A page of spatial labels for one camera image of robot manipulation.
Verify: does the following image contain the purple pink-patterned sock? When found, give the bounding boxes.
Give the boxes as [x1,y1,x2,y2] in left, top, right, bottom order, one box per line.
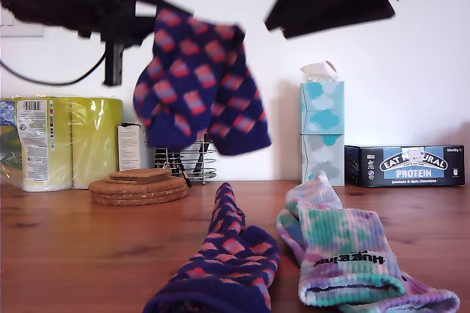
[132,7,272,157]
[142,181,283,313]

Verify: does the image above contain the tie-dye crew sock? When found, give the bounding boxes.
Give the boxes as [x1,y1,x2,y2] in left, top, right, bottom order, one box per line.
[285,170,407,307]
[275,208,460,313]

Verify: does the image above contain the white tissue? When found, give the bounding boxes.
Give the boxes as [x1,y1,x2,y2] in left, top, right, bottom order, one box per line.
[300,61,338,84]

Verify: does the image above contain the blue cloud tissue box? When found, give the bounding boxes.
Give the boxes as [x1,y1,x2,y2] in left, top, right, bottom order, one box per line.
[300,82,345,137]

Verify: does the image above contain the small white printed carton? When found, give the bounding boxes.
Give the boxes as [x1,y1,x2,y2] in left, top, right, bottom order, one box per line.
[117,123,155,173]

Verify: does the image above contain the yellow paper towel pack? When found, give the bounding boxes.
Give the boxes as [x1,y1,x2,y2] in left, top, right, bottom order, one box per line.
[0,96,125,193]

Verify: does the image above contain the grey cloud tissue box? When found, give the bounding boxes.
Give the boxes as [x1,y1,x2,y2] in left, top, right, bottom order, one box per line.
[300,134,346,187]

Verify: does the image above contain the square cork coaster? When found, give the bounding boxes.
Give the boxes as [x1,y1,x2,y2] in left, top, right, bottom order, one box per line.
[109,173,173,184]
[117,169,173,178]

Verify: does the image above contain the black marker pen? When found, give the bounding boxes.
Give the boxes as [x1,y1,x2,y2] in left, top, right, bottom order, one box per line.
[178,161,193,188]

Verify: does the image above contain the black protein bar box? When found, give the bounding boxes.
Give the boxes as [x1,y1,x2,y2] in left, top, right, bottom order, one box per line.
[344,145,466,189]

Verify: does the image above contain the white light switch plate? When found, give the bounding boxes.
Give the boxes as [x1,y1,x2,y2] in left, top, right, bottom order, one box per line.
[0,15,45,39]

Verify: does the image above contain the black-handled knife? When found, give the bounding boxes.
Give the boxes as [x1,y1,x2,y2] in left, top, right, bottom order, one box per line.
[193,136,212,176]

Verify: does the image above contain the chrome wire caddy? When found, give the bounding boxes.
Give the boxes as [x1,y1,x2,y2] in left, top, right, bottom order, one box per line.
[153,140,218,184]

